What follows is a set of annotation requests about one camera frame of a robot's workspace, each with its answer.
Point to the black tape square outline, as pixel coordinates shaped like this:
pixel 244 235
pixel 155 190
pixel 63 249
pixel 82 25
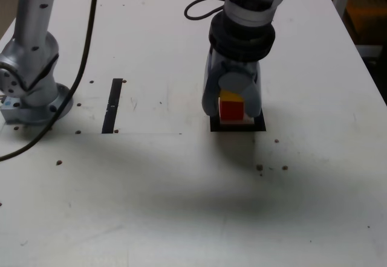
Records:
pixel 236 128

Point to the yellow cube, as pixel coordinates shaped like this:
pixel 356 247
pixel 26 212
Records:
pixel 229 96

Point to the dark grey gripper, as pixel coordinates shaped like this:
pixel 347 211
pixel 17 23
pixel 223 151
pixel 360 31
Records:
pixel 236 67

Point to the black tape strip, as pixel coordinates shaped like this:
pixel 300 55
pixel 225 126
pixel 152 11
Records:
pixel 112 107

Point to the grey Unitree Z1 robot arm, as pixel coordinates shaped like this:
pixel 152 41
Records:
pixel 30 22

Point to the red cube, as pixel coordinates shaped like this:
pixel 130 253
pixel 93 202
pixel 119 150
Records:
pixel 231 110

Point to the white board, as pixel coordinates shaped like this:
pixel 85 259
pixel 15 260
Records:
pixel 369 51

